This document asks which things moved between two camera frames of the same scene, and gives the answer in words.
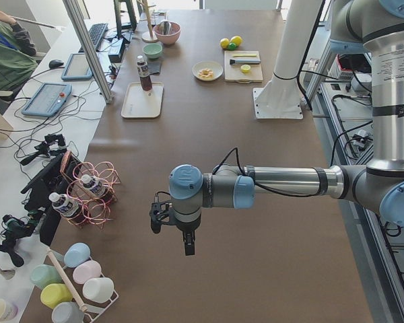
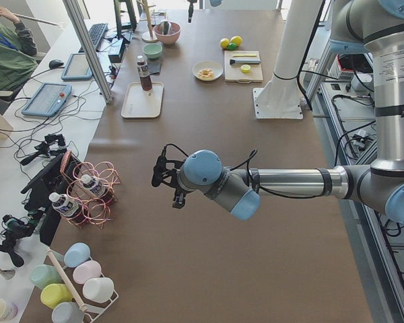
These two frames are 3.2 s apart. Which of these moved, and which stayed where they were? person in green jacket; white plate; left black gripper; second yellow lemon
Moved: left black gripper
Stayed: person in green jacket; second yellow lemon; white plate
